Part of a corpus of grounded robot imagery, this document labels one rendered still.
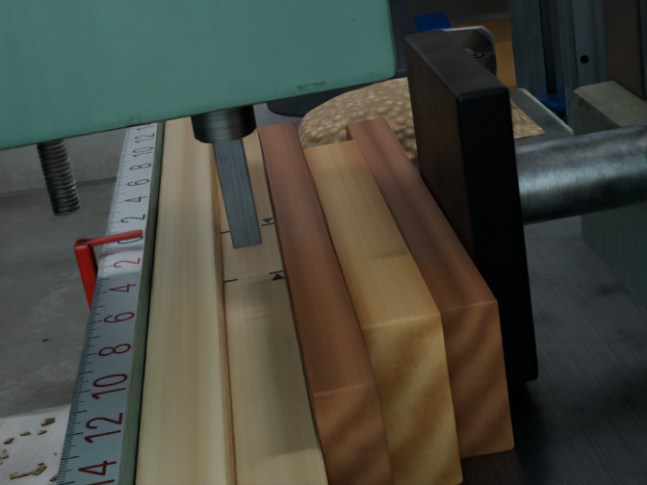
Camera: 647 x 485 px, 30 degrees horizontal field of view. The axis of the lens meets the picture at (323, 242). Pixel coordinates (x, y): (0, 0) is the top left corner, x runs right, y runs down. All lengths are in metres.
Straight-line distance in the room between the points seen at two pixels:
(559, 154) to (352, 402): 0.14
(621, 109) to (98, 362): 0.21
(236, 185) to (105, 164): 3.53
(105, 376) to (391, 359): 0.07
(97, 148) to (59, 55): 3.55
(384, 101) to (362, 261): 0.27
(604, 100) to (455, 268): 0.12
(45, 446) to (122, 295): 0.28
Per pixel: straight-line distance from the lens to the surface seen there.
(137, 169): 0.45
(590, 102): 0.43
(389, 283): 0.32
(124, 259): 0.36
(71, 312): 2.93
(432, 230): 0.37
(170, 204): 0.42
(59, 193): 0.42
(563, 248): 0.46
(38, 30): 0.32
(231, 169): 0.36
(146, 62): 0.32
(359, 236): 0.36
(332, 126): 0.60
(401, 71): 1.01
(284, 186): 0.40
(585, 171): 0.38
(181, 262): 0.37
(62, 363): 2.67
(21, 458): 0.60
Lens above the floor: 1.08
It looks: 21 degrees down
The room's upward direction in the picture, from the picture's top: 10 degrees counter-clockwise
